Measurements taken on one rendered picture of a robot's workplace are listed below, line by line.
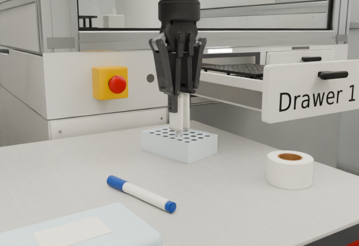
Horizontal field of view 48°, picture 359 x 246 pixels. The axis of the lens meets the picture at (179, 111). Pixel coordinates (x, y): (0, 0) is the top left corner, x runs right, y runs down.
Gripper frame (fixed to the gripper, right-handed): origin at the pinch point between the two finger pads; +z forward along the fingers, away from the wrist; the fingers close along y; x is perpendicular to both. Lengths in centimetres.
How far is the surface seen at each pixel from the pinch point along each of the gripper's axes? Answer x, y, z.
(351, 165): 47, 224, 79
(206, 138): -5.2, 1.7, 4.6
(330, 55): 4, 76, -7
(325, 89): -16.0, 26.9, -2.8
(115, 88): 18.6, -0.5, -2.6
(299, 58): 8, 62, -6
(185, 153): -4.6, -3.3, 6.4
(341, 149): 56, 228, 70
